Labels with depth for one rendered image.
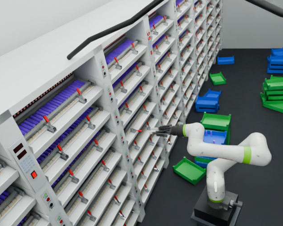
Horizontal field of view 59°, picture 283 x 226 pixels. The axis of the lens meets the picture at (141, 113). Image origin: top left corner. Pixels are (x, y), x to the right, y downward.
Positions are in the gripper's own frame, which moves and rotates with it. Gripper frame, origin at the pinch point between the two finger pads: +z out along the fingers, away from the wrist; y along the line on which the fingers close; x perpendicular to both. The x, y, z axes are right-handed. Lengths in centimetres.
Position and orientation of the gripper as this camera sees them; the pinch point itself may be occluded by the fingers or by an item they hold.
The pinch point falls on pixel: (153, 130)
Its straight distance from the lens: 196.5
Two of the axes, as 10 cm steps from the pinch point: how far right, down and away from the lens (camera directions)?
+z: -8.5, 0.5, 5.2
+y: 4.0, -5.6, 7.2
